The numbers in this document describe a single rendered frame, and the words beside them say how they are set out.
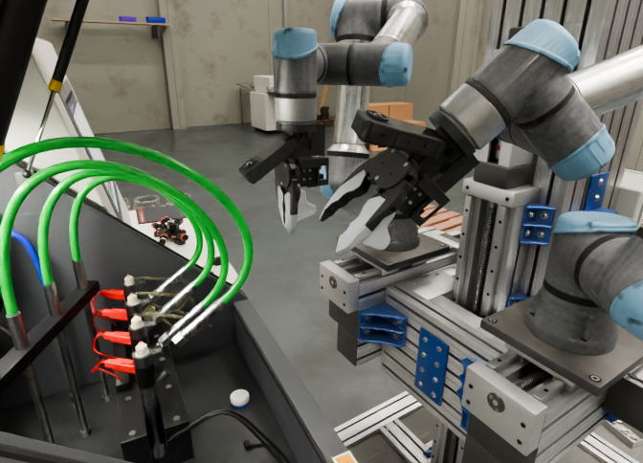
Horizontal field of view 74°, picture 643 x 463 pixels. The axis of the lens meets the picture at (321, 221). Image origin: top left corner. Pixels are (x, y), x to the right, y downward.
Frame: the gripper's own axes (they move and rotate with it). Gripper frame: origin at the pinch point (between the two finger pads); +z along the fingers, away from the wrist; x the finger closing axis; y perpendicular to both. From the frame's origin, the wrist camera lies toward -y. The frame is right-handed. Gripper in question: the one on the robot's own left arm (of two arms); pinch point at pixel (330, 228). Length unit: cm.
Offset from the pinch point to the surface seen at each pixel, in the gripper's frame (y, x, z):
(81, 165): -25.6, 15.7, 19.5
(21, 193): -29.2, 13.4, 26.7
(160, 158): -19.7, 10.2, 9.8
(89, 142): -27.4, 9.2, 12.9
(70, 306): -12, 18, 46
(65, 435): 2, 11, 68
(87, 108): 21, 896, 373
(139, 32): 11, 964, 197
